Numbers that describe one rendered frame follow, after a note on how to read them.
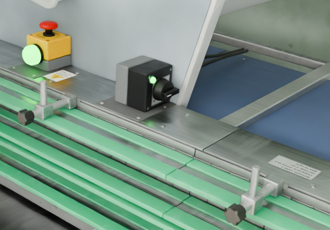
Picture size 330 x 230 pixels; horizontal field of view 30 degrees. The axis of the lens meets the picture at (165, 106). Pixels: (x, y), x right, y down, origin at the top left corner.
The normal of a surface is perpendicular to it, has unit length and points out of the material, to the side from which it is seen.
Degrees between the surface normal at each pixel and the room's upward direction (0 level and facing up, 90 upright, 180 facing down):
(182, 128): 90
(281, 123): 90
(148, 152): 90
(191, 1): 0
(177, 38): 0
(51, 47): 90
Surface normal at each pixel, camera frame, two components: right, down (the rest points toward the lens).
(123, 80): -0.62, 0.28
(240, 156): 0.07, -0.92
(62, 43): 0.78, 0.29
